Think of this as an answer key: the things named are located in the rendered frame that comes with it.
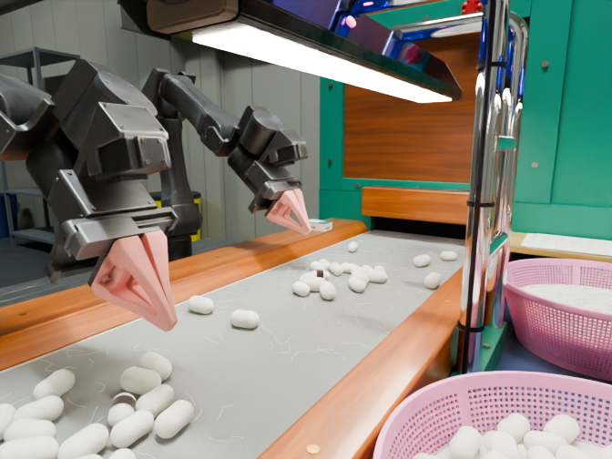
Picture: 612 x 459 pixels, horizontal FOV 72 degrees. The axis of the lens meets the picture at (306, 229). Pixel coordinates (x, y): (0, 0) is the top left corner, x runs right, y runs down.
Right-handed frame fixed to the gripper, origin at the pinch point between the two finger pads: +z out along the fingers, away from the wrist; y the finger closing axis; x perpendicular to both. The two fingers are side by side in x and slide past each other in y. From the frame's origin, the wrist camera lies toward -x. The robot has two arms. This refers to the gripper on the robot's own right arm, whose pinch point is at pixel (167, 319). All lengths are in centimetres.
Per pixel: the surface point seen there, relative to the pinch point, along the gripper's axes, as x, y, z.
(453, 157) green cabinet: -10, 80, -7
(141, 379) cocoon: 6.1, -1.0, 1.8
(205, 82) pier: 89, 199, -194
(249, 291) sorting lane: 14.4, 25.1, -5.1
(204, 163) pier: 135, 200, -160
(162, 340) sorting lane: 12.7, 7.3, -3.0
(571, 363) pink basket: -9.1, 38.8, 29.9
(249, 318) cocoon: 7.2, 14.7, 0.8
